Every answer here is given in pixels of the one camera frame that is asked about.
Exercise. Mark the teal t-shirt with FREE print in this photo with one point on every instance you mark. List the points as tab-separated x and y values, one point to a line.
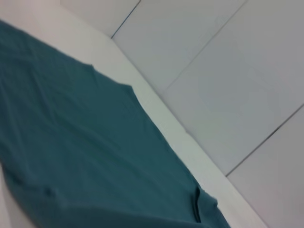
83	142

